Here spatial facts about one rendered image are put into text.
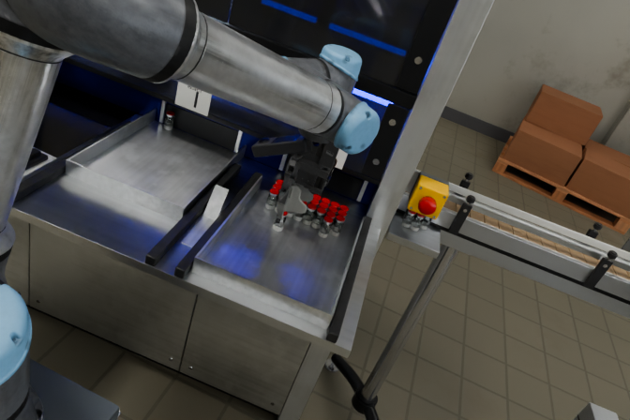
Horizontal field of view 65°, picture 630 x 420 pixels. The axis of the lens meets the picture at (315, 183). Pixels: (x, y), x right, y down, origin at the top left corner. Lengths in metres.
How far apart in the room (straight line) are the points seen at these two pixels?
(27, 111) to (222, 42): 0.23
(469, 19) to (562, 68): 4.05
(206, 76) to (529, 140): 3.86
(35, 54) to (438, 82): 0.73
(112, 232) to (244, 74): 0.51
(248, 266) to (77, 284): 0.87
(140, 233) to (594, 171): 3.78
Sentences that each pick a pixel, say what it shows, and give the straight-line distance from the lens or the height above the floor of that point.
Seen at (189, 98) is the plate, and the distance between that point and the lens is 1.20.
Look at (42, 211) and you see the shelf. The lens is 1.02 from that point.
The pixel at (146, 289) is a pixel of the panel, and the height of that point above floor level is 0.38.
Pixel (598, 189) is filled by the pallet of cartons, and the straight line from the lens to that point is 4.38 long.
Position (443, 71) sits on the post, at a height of 1.28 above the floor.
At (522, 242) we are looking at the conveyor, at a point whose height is 0.93.
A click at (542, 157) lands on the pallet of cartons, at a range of 4.31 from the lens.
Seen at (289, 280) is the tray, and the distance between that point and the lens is 0.94.
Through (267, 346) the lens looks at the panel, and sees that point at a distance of 1.53.
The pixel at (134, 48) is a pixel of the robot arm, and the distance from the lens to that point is 0.48.
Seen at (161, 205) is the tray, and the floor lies 0.90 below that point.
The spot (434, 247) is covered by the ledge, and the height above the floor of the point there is 0.88.
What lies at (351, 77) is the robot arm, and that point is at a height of 1.26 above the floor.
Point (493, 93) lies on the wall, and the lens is 5.06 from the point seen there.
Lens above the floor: 1.50
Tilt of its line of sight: 29 degrees down
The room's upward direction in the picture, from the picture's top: 19 degrees clockwise
